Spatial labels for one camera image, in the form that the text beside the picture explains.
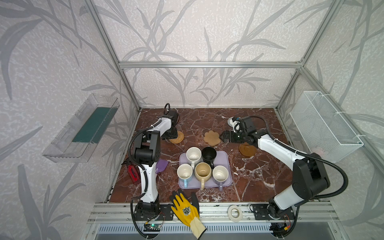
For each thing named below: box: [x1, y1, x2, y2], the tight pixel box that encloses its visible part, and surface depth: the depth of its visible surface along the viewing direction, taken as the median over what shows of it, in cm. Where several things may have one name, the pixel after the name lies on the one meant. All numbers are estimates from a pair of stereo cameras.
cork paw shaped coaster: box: [203, 130, 221, 147], surface depth 104 cm
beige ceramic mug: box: [194, 162, 212, 190], surface depth 81 cm
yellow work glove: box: [171, 193, 207, 239], surface depth 73 cm
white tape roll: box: [227, 205, 243, 223], surface depth 75 cm
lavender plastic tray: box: [177, 150, 233, 191], surface depth 84 cm
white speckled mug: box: [186, 146, 203, 170], surface depth 88 cm
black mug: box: [201, 146, 217, 169], surface depth 88 cm
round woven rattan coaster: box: [169, 131, 185, 144], surface depth 104 cm
